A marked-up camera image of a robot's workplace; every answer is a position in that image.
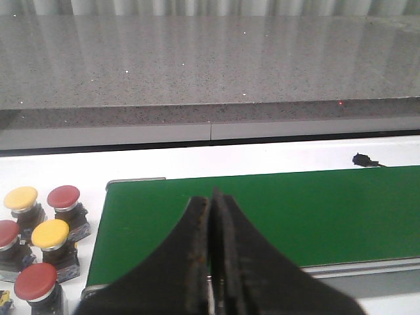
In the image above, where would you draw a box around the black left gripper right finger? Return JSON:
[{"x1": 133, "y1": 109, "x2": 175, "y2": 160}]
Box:
[{"x1": 211, "y1": 189, "x2": 364, "y2": 314}]

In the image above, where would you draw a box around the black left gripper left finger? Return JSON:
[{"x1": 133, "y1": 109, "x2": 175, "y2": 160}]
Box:
[{"x1": 75, "y1": 196, "x2": 210, "y2": 314}]

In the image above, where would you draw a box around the yellow push button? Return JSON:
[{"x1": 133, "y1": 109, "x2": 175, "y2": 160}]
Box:
[
  {"x1": 31, "y1": 219, "x2": 80, "y2": 283},
  {"x1": 3, "y1": 186, "x2": 46, "y2": 230}
]

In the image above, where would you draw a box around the green conveyor belt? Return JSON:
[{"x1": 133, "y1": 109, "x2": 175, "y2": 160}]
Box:
[{"x1": 85, "y1": 165, "x2": 420, "y2": 288}]

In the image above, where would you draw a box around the red push button back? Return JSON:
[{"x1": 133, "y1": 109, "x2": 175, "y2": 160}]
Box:
[{"x1": 47, "y1": 185, "x2": 91, "y2": 242}]

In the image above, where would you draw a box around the red push button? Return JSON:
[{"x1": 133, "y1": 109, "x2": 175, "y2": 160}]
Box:
[
  {"x1": 0, "y1": 220, "x2": 35, "y2": 283},
  {"x1": 47, "y1": 185, "x2": 91, "y2": 242},
  {"x1": 14, "y1": 262, "x2": 68, "y2": 315}
]

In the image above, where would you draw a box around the red push button front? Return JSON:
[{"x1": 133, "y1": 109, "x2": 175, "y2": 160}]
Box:
[{"x1": 14, "y1": 262, "x2": 68, "y2": 315}]

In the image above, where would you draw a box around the red push button left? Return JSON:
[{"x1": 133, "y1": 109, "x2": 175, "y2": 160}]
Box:
[{"x1": 0, "y1": 220, "x2": 35, "y2": 283}]

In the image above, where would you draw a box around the push button at corner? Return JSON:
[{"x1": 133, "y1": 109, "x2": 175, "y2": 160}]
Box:
[{"x1": 0, "y1": 290, "x2": 13, "y2": 315}]

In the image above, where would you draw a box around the yellow push button back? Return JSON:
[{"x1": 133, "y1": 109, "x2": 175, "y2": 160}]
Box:
[{"x1": 3, "y1": 186, "x2": 46, "y2": 230}]

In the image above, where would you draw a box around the grey granite counter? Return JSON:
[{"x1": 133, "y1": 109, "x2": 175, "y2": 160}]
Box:
[{"x1": 1, "y1": 15, "x2": 419, "y2": 130}]

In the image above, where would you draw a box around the white pleated curtain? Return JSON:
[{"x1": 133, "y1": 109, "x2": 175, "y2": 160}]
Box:
[{"x1": 1, "y1": 0, "x2": 419, "y2": 16}]

